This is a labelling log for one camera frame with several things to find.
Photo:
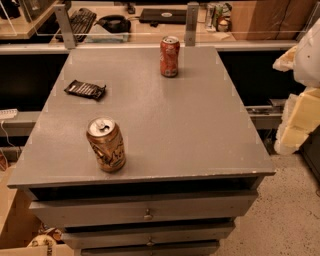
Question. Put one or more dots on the red coke can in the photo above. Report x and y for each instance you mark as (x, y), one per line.
(169, 52)

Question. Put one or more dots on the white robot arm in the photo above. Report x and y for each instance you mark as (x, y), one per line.
(306, 67)

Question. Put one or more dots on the gold brown soda can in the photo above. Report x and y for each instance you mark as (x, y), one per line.
(106, 140)

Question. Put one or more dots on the grey drawer cabinet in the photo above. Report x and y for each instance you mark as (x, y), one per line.
(186, 134)

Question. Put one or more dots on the black snack bag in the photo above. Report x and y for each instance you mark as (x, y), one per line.
(85, 90)

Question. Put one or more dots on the black laptop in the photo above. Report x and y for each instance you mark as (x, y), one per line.
(163, 16)

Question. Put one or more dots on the black headphones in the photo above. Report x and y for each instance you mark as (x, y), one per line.
(115, 23)

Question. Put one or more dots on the bottom grey drawer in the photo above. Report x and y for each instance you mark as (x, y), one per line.
(196, 248)

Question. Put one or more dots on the grey drawer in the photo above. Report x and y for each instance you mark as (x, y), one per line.
(196, 248)
(143, 209)
(154, 234)

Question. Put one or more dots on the top grey drawer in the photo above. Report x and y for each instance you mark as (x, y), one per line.
(143, 209)

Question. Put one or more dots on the black keyboard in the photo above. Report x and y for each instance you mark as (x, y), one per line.
(81, 22)

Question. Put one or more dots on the middle grey drawer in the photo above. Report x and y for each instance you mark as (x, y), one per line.
(154, 234)

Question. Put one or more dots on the white power strip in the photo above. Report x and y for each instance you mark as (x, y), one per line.
(8, 114)

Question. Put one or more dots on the cardboard box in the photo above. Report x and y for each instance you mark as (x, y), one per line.
(18, 226)

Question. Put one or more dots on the right metal bracket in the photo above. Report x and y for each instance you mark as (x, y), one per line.
(191, 23)

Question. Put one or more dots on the metal bracket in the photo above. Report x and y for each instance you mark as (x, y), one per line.
(65, 26)
(191, 23)

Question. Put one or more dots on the left metal bracket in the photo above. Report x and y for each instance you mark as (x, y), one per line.
(65, 26)

